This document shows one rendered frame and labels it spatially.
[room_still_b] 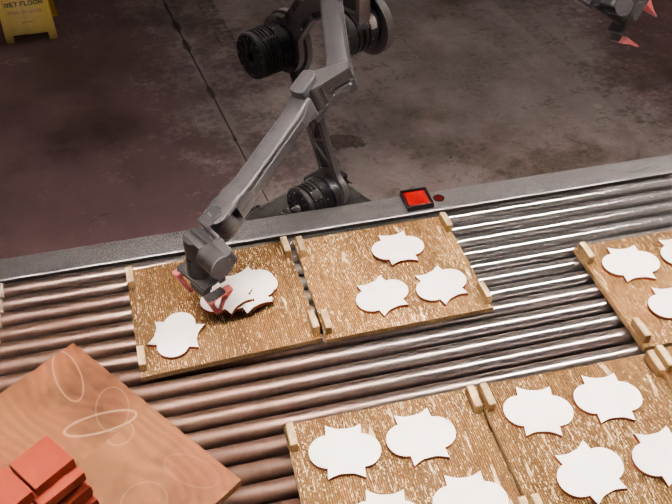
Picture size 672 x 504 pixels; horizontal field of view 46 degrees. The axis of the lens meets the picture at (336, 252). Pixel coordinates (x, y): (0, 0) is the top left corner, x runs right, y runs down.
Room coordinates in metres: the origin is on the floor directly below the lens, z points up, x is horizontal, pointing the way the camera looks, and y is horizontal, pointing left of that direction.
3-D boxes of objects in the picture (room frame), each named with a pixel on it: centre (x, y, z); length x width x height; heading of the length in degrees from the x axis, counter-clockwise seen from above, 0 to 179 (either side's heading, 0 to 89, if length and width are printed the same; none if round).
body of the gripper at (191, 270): (1.28, 0.30, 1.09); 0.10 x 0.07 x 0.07; 45
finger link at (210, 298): (1.26, 0.28, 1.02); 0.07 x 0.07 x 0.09; 45
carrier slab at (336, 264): (1.42, -0.13, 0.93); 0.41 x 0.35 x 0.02; 104
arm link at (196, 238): (1.28, 0.30, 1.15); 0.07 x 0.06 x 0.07; 41
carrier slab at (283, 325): (1.31, 0.28, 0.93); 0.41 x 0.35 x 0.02; 106
